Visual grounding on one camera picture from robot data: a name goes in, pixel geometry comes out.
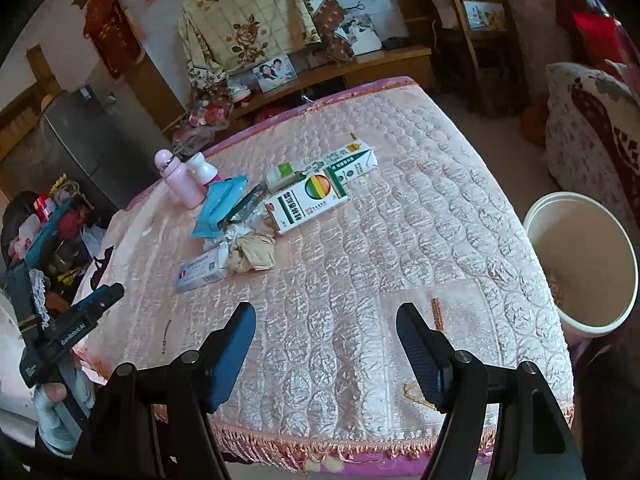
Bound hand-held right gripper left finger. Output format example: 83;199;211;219
82;302;258;480

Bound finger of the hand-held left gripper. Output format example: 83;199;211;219
70;282;125;317

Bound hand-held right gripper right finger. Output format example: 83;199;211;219
395;302;586;480

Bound dark green snack packet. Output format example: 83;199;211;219
220;185;268;226

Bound white plastic bucket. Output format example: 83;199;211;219
522;191;640;338

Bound person's left hand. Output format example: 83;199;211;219
32;362;96;456

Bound white plastic bag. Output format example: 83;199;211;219
82;225;108;257

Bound teal bag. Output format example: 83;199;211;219
25;200;81;266

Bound blue and white medicine box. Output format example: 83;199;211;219
175;244;231;292

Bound pink quilted tablecloth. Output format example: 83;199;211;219
82;77;576;473

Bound crumpled beige tissue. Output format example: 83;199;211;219
227;230;277;275

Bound clear plastic wrapper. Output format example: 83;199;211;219
202;210;273;252

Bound blue plastic packet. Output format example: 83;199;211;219
192;175;249;239

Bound grey refrigerator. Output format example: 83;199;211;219
40;85;161;211

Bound white box with rainbow circle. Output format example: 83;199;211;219
263;171;349;236

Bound white bottle with pink base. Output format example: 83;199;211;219
186;152;221;186

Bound small white and green box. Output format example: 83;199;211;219
265;161;306;193

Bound green and white milk carton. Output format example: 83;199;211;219
320;142;378;184

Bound orange bag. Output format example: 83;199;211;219
520;97;551;148

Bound framed photo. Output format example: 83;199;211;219
252;54;298;93

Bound wooden cabinet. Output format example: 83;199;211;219
225;45;435;126

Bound floral cream blanket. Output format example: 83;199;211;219
178;0;346;106

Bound large portrait photo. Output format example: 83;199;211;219
334;12;381;56

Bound red cushion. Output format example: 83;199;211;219
572;12;638;81

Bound red wall hanging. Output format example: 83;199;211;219
82;0;146;81

